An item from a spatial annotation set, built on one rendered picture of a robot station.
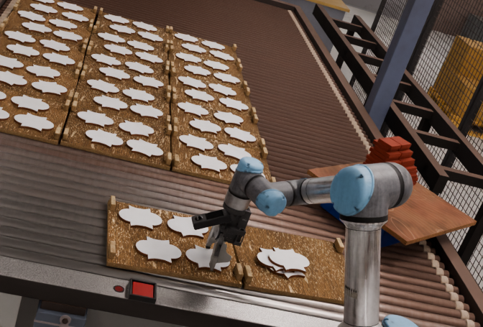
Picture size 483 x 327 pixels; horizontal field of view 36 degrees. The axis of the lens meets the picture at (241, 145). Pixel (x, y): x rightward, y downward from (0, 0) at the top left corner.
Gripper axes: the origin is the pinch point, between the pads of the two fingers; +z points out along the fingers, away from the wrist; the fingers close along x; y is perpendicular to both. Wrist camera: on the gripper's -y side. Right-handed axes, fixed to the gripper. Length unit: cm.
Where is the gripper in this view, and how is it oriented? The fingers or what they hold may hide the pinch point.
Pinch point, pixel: (208, 258)
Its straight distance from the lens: 231.5
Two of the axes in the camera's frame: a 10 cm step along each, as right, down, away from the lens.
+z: -3.3, 8.7, 3.8
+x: -1.5, -4.4, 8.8
